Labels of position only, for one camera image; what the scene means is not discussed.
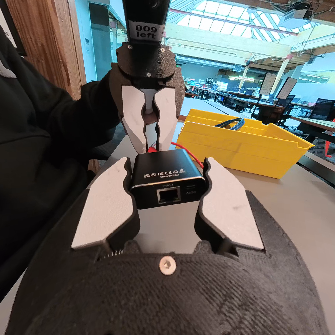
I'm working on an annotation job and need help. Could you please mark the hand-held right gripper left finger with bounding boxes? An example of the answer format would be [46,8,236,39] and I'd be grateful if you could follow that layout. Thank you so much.
[71,157,141,251]

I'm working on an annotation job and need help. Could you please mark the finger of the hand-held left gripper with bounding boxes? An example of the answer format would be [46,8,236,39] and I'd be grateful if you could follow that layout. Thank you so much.
[154,87,179,152]
[121,85,147,154]

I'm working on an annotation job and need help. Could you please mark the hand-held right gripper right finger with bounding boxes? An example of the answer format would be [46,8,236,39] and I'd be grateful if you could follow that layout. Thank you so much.
[194,157,265,256]

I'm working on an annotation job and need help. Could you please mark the red cable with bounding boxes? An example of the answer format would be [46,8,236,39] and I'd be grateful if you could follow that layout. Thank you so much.
[147,141,204,170]

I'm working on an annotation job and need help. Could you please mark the yellow plastic bin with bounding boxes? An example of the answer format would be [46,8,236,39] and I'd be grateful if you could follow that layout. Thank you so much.
[176,108,315,180]

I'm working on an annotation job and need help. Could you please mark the black network adapter box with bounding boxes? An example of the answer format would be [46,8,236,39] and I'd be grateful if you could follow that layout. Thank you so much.
[129,149,206,210]

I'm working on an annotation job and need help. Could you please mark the blue network cable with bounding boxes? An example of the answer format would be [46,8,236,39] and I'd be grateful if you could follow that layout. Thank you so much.
[213,117,245,131]

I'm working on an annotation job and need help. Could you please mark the person's left forearm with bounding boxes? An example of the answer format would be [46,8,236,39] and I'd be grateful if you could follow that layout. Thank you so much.
[77,70,126,157]

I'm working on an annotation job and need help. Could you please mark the wooden background desk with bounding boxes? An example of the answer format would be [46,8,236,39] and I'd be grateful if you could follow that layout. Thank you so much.
[290,116,335,135]

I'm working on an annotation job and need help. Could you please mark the wooden pillar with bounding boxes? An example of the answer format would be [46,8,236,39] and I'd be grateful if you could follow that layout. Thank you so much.
[5,0,87,101]

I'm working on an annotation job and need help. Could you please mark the person's black jacket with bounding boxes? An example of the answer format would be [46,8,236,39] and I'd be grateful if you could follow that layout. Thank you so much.
[0,25,123,301]

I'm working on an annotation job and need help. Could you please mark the whiteboard on stand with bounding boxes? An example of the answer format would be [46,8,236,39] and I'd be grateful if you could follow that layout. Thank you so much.
[276,77,298,100]
[259,72,277,96]

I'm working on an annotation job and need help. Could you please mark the black office chair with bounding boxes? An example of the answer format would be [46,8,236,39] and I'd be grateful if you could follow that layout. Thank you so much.
[308,98,335,121]

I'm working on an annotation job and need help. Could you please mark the ceiling projector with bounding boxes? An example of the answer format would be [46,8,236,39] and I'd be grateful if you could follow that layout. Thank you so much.
[277,9,314,28]

